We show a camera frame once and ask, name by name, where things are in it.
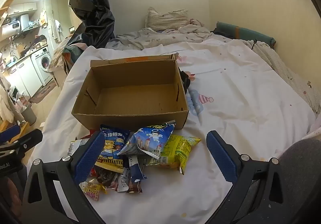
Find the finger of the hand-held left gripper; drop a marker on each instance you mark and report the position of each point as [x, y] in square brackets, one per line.
[30, 138]
[10, 132]

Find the white washing machine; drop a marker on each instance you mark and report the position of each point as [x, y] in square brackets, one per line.
[42, 64]

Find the white hanging towel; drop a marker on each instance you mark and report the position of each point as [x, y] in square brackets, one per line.
[54, 29]

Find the beige checked pillow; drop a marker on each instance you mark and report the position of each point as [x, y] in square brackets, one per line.
[166, 19]

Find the white green snack packet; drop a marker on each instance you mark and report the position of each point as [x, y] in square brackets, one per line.
[76, 146]

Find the blue cartoon snack bag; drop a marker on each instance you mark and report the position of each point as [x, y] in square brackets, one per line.
[112, 143]

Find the person's grey clothing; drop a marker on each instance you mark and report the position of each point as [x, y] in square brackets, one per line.
[303, 171]

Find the beige knitted blanket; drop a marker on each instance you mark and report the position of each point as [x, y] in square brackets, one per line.
[288, 73]

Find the black plastic bag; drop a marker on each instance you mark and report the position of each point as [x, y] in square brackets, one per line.
[94, 6]

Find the white water heater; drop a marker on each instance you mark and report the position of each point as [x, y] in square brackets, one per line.
[11, 29]

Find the brown cardboard box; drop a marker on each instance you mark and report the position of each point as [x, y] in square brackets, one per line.
[130, 98]

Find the pink candy packet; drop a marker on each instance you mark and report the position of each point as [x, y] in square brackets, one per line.
[92, 190]

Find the blue white chip bag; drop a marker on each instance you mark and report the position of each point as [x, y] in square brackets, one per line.
[150, 138]

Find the small white snack packet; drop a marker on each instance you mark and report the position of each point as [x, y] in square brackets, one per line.
[123, 180]

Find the grey trash bin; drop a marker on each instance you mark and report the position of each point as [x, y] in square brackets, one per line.
[28, 113]

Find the yellow snack bag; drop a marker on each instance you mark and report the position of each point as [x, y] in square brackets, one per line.
[178, 151]

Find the patterned floor rug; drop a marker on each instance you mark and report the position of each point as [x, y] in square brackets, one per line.
[41, 92]

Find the white clothes pile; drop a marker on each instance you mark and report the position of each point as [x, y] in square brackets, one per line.
[6, 103]

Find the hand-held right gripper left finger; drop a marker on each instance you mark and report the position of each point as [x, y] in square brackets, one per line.
[89, 157]

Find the black cloth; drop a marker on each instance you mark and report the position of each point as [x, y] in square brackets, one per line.
[185, 79]

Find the white printed bedsheet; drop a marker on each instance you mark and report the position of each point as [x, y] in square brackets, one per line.
[238, 93]

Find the white kitchen cabinet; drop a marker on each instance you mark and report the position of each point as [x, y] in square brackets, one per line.
[23, 76]

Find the blue white narrow snack packet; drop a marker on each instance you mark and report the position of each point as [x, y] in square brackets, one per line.
[136, 167]

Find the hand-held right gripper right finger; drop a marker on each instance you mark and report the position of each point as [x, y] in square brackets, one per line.
[222, 157]

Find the teal cloth bag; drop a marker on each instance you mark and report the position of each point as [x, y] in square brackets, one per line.
[71, 49]

